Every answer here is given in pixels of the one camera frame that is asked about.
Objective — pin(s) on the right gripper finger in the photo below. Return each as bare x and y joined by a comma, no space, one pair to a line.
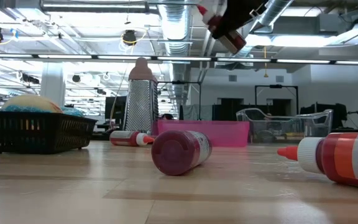
232,21

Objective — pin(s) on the red Chefmaster colour bottle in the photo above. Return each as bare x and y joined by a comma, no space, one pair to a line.
235,41

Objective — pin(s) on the dark red colour bottle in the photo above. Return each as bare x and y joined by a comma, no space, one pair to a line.
176,152

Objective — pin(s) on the orange Chefmaster colour bottle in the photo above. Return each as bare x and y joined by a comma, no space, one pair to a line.
126,138
337,158

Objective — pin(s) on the blue mesh scrubber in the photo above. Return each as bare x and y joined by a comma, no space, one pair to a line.
73,112

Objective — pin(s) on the yellow round sponge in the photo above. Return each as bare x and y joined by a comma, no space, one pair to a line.
31,101

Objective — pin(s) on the long ceiling light strip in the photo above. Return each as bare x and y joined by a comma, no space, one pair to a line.
182,58

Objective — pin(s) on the pink plastic bin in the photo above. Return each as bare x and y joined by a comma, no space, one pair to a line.
228,132

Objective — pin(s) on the person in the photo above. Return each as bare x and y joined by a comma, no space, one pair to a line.
167,117

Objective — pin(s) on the grey ceiling pipe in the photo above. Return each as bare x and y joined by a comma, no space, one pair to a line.
98,6

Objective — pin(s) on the clear plastic bin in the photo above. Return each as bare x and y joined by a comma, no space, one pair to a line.
322,124

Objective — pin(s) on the dark background desk equipment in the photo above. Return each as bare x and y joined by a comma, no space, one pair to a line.
340,115

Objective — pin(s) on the black background monitor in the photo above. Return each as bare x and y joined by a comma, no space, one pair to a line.
120,109

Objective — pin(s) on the white building column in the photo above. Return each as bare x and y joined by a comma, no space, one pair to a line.
53,84

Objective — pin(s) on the black plastic mesh basket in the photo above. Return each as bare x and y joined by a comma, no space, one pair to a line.
36,133

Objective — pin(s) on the silver spiral ceiling duct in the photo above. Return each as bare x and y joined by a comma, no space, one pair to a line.
176,25
275,11

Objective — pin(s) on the black background workstation frame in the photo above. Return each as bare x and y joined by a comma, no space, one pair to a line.
275,86

